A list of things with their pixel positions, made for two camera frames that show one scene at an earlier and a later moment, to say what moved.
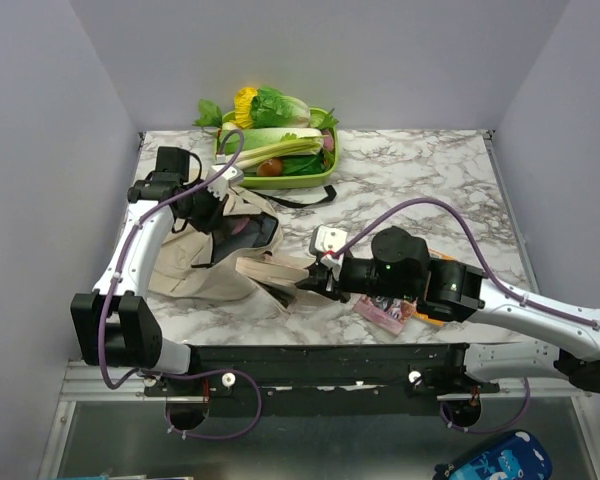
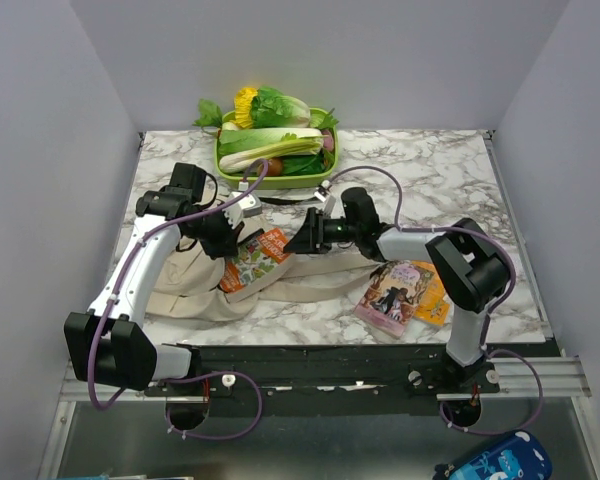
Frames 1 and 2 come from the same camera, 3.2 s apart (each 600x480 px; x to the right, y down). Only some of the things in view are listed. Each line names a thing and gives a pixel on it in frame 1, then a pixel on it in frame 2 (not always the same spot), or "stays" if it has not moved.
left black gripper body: [202, 209] to [215, 233]
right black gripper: [323, 281] to [309, 238]
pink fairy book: [389, 313] stays
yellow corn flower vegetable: [243, 107] stays
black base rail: [323, 380] stays
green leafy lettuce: [271, 109] stays
